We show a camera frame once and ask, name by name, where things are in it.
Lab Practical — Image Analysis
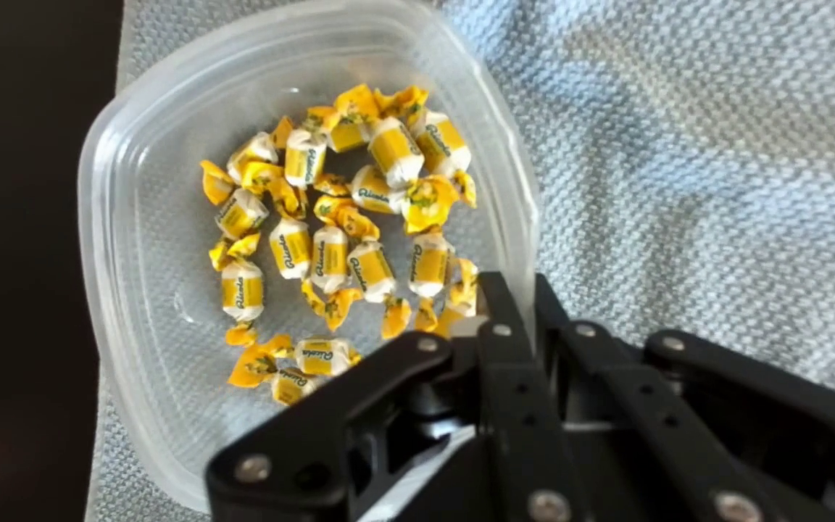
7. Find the yellow white wrapped candy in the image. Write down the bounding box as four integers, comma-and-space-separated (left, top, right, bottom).
445, 255, 485, 321
365, 113, 429, 191
266, 216, 317, 284
416, 111, 477, 182
407, 229, 455, 303
345, 242, 401, 308
326, 85, 387, 156
205, 229, 263, 274
307, 223, 353, 300
298, 278, 365, 336
381, 292, 417, 343
227, 334, 295, 394
211, 187, 272, 245
224, 127, 282, 187
242, 159, 307, 221
310, 194, 384, 245
219, 258, 266, 324
292, 336, 365, 381
378, 85, 436, 126
348, 162, 407, 218
401, 175, 465, 239
198, 156, 237, 208
266, 369, 326, 408
282, 126, 330, 191

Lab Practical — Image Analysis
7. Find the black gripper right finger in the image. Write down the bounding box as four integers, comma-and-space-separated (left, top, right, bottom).
533, 274, 835, 522

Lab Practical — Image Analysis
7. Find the clear plastic bowl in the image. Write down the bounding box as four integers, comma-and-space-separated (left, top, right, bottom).
76, 0, 543, 516

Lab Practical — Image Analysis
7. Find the light blue towel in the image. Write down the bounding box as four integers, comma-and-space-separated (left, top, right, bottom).
82, 0, 835, 522

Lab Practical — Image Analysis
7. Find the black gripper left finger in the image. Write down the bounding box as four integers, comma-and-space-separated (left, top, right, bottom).
204, 271, 587, 522

